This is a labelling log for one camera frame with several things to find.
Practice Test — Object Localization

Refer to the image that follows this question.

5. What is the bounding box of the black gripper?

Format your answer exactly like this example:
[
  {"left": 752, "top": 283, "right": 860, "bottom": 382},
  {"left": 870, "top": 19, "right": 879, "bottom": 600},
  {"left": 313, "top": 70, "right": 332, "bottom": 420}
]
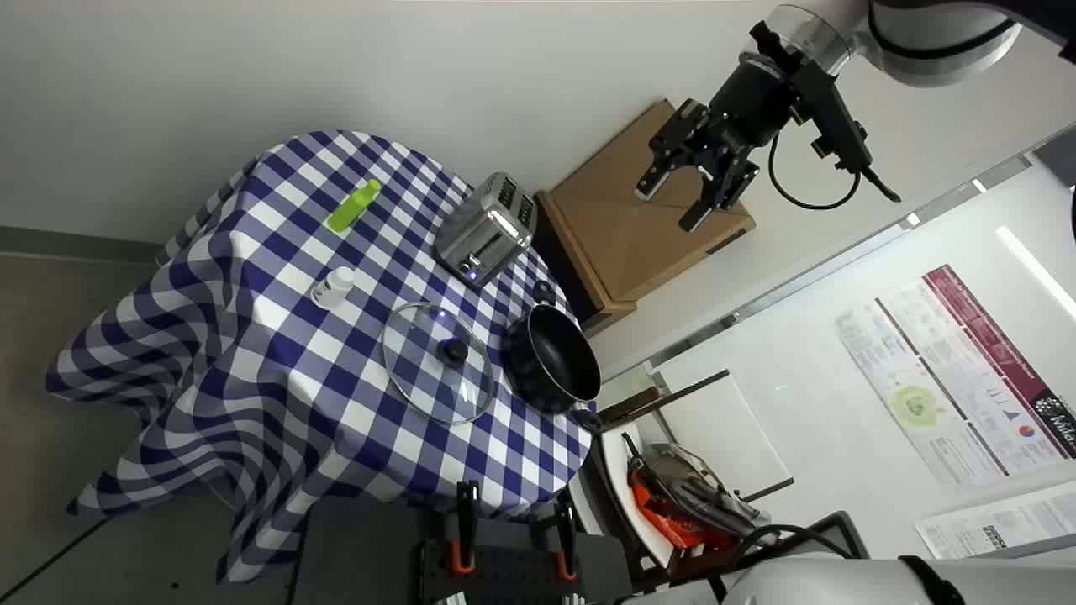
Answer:
[{"left": 635, "top": 53, "right": 790, "bottom": 232}]

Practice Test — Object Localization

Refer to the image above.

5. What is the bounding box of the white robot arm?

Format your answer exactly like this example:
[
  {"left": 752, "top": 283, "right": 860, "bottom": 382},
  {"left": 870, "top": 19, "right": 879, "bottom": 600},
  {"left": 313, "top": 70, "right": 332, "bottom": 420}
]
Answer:
[{"left": 635, "top": 0, "right": 1076, "bottom": 232}]

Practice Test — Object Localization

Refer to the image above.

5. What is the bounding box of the silver toaster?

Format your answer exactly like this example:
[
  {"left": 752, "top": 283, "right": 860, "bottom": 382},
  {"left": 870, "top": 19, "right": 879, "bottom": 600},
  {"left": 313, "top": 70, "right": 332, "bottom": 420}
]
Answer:
[{"left": 435, "top": 171, "right": 538, "bottom": 288}]

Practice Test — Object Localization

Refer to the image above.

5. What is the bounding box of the large cardboard box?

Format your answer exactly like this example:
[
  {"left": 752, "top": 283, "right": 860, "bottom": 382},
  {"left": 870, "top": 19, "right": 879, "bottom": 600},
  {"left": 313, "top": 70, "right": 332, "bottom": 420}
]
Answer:
[{"left": 535, "top": 100, "right": 752, "bottom": 336}]

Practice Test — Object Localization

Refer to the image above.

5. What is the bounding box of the black cooking pot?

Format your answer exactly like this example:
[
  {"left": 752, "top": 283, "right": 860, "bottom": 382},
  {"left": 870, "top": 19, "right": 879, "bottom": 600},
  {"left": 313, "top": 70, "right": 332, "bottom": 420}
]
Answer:
[{"left": 500, "top": 307, "right": 601, "bottom": 414}]

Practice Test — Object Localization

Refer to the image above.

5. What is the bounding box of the glass pot lid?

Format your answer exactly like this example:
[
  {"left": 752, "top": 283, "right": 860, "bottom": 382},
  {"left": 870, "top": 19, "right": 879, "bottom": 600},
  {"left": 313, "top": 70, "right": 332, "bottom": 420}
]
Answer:
[{"left": 379, "top": 303, "right": 493, "bottom": 427}]

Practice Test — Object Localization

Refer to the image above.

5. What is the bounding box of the green plastic bottle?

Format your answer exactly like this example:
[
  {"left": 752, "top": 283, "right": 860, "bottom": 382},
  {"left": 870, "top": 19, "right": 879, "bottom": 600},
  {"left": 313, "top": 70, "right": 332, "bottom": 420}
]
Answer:
[{"left": 325, "top": 180, "right": 379, "bottom": 234}]

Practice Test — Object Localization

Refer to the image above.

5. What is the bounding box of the tray with orange tools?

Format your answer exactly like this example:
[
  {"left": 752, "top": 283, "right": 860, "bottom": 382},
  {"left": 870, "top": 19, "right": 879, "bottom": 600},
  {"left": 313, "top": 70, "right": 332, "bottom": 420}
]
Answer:
[{"left": 591, "top": 430, "right": 768, "bottom": 583}]

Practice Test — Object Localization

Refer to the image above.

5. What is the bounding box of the black orange clamp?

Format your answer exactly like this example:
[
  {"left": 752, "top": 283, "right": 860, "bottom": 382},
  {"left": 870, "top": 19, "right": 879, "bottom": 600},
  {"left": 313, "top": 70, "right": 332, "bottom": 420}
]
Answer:
[
  {"left": 555, "top": 497, "right": 579, "bottom": 580},
  {"left": 449, "top": 485, "right": 476, "bottom": 577}
]

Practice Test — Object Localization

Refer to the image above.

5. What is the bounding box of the small clear white bottle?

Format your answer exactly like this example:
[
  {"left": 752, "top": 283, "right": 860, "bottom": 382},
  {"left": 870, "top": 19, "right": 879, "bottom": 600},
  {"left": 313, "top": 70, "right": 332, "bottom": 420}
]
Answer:
[{"left": 310, "top": 265, "right": 356, "bottom": 310}]

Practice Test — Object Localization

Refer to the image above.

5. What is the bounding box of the blue white checkered tablecloth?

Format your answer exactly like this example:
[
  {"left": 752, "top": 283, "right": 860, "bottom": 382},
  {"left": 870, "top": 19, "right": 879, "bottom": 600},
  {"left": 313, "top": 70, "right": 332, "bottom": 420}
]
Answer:
[{"left": 48, "top": 131, "right": 591, "bottom": 580}]

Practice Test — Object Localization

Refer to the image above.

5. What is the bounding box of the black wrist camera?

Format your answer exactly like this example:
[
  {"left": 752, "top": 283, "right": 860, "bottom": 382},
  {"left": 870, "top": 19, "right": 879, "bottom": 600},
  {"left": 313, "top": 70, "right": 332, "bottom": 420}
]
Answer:
[{"left": 751, "top": 18, "right": 897, "bottom": 211}]

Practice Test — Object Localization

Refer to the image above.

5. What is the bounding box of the wall poster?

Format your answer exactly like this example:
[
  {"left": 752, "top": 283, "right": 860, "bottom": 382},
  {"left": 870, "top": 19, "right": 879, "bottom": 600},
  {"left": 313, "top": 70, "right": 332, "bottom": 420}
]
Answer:
[{"left": 834, "top": 265, "right": 1071, "bottom": 488}]

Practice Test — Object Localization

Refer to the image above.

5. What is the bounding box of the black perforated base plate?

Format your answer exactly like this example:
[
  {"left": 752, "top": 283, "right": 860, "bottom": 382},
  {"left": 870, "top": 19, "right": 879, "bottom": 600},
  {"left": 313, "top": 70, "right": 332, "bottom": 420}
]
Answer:
[{"left": 411, "top": 518, "right": 633, "bottom": 605}]

